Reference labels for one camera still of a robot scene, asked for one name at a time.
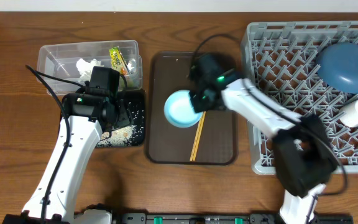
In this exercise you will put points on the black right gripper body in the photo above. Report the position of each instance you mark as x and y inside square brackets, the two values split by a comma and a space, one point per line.
[198, 101]

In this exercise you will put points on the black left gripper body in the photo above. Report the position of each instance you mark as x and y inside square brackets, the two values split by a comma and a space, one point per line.
[122, 116]

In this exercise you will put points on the white rice food waste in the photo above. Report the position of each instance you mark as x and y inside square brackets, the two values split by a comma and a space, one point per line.
[132, 135]

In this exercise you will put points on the light blue bowl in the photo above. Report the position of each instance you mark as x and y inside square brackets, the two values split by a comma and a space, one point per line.
[179, 111]

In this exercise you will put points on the wooden chopstick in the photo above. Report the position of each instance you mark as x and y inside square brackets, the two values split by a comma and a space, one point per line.
[198, 140]
[195, 143]

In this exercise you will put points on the green yellow snack wrapper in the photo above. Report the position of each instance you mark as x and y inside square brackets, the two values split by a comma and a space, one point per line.
[119, 64]

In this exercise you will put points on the dark blue plate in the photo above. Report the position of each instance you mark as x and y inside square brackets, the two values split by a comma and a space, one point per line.
[338, 67]

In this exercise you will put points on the white cup green inside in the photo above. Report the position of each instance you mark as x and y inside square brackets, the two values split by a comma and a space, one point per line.
[350, 114]

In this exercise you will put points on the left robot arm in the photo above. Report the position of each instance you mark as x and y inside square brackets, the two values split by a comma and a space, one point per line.
[55, 196]

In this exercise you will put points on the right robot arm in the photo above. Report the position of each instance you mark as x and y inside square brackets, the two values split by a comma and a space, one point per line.
[303, 158]

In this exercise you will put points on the black food waste tray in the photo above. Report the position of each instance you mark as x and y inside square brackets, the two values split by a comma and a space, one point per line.
[93, 107]

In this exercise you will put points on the clear plastic waste bin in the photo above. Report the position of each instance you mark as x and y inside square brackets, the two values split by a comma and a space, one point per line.
[58, 62]

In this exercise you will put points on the grey dishwasher rack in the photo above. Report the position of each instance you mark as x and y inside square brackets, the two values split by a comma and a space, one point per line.
[279, 57]

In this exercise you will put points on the brown serving tray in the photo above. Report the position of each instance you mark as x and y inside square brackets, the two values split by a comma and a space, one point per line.
[168, 144]

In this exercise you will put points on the crumpled white tissue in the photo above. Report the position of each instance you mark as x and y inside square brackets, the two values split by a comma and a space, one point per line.
[85, 68]

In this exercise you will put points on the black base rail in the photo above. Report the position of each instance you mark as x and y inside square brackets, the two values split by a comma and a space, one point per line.
[197, 219]

